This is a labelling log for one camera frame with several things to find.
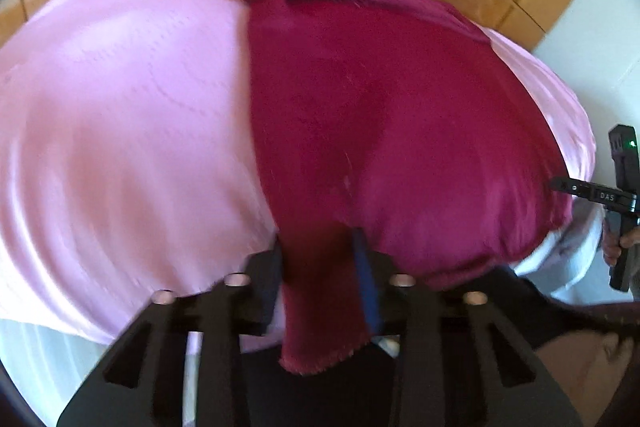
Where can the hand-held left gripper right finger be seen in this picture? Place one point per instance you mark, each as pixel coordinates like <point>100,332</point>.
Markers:
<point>366,289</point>

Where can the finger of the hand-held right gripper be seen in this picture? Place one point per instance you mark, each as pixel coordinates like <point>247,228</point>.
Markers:
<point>564,185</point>

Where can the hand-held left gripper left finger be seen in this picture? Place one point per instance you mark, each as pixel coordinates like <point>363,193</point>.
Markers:
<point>270,279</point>

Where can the maroon velvet cloth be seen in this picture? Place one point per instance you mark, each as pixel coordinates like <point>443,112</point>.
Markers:
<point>400,132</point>

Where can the person's right hand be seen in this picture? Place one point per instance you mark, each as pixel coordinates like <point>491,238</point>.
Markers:
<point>610,242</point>

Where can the white mattress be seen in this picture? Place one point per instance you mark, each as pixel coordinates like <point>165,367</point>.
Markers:
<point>565,267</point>

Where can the person's leg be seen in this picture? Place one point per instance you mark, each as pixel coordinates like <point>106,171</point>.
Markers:
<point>590,377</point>

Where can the pink bed sheet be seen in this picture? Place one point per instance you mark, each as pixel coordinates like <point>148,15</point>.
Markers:
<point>125,132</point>

